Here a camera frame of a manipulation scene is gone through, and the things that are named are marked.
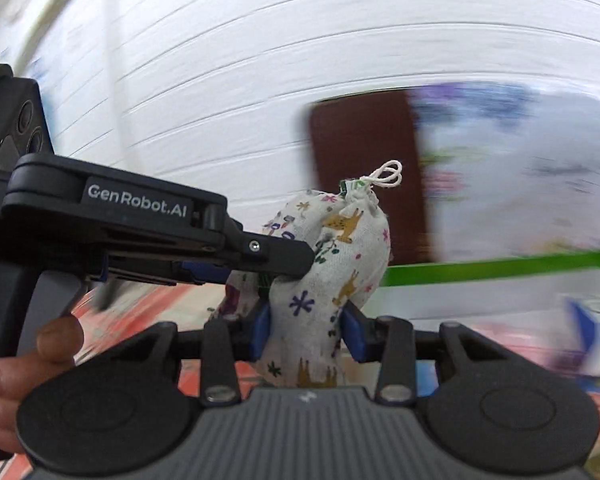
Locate white box with green stripe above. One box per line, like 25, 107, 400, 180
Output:
377, 249, 600, 328

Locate printed cloth drawstring pouch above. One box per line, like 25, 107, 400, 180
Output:
206, 159, 406, 389

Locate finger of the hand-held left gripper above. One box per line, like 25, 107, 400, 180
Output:
180, 217, 316, 287

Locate person's left hand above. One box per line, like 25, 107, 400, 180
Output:
0, 316, 86, 456

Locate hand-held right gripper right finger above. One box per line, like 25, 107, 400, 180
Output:
340, 303, 497, 406

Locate floral printed cloth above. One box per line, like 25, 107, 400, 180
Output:
411, 81, 600, 262

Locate dark brown panel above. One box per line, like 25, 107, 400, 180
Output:
306, 90, 442, 267

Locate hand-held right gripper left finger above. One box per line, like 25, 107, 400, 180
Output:
122, 304, 273, 406

